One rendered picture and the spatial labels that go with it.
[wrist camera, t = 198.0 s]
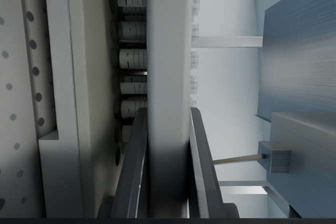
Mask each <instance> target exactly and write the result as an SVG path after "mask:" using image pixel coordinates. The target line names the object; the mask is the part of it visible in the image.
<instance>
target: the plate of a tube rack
mask: <svg viewBox="0 0 336 224"><path fill-rule="evenodd" d="M191 40H192V0H146V45H147V123H148V200H149V218H188V179H189V134H190V87H191Z"/></svg>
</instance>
